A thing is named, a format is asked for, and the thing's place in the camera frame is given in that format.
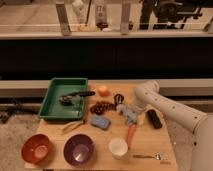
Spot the light blue towel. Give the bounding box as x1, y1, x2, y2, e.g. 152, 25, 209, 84
116, 104, 137, 126

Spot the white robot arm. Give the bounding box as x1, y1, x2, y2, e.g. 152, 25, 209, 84
133, 80, 213, 171

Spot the purple bowl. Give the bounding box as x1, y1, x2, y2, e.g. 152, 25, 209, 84
63, 134, 94, 166

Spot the orange red bowl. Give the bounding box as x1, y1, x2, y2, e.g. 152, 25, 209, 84
21, 134, 51, 164

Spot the orange fruit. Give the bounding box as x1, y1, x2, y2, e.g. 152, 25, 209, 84
98, 86, 109, 97

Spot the dark red grape bunch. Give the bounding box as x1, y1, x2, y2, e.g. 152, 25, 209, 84
90, 101, 116, 115

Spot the blue sponge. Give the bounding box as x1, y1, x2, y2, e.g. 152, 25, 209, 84
91, 114, 111, 130

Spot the orange carrot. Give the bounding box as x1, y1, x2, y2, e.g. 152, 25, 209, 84
126, 124, 136, 149

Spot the yellow banana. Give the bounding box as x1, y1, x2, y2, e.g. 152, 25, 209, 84
61, 120, 85, 134

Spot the black remote block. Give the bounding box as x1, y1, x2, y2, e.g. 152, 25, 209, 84
147, 109, 162, 129

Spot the green plastic tray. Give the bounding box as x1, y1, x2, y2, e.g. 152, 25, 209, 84
39, 78, 88, 121

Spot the white cup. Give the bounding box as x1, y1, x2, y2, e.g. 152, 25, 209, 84
108, 137, 128, 158

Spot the silver spoon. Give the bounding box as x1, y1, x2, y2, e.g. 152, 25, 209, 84
133, 154, 167, 160

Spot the black handled can opener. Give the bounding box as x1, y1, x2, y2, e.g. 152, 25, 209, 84
59, 91, 95, 106

